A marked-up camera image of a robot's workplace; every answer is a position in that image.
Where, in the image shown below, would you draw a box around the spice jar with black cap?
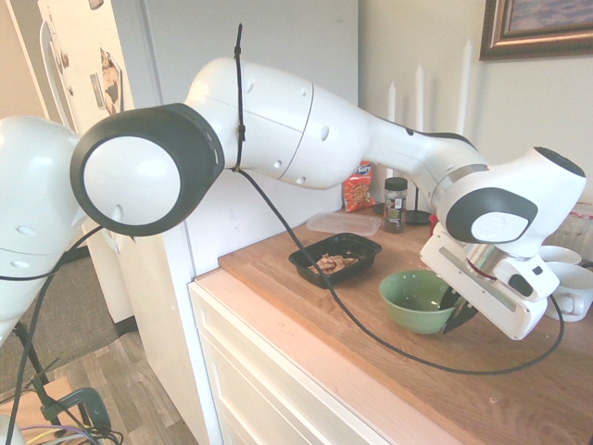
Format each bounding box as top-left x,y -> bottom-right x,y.
383,176 -> 409,235

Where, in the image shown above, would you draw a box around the green metal clamp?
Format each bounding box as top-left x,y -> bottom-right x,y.
39,387 -> 112,435

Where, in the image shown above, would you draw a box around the clear plastic lid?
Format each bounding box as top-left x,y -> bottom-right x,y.
305,211 -> 383,235

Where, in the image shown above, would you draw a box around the black plastic food tray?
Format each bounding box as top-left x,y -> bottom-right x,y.
287,232 -> 384,290

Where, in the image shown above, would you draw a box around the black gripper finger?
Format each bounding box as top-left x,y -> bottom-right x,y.
441,299 -> 479,337
436,285 -> 461,311

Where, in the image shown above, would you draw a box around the orange snack bag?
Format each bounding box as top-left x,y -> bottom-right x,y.
342,160 -> 377,214

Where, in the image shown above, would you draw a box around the black zip tie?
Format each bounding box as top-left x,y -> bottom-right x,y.
233,22 -> 247,173

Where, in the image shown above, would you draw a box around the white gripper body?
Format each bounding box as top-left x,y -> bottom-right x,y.
419,222 -> 550,342

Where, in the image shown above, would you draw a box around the grey rug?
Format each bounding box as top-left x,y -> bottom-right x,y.
0,257 -> 120,381

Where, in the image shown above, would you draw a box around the brown cereal flakes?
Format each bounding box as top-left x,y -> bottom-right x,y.
307,252 -> 361,275

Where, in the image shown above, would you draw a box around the small photo fridge magnet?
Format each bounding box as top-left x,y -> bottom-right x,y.
89,72 -> 106,111

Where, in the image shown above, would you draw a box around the glass jar red checked lid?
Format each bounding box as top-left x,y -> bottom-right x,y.
562,203 -> 593,248

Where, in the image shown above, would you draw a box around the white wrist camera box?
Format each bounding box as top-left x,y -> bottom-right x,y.
493,257 -> 561,305

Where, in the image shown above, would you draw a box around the green ceramic bowl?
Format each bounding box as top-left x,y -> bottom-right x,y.
378,270 -> 464,336

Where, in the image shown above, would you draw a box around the framed painting brown frame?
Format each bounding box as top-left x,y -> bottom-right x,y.
479,0 -> 593,61

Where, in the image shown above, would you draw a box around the white mug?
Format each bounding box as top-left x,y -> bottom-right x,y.
539,245 -> 583,266
546,261 -> 593,322

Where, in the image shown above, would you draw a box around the white drawer cabinet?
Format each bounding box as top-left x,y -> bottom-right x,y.
187,271 -> 464,445

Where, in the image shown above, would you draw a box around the black candlestick holder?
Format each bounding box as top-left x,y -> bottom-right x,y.
407,189 -> 432,226

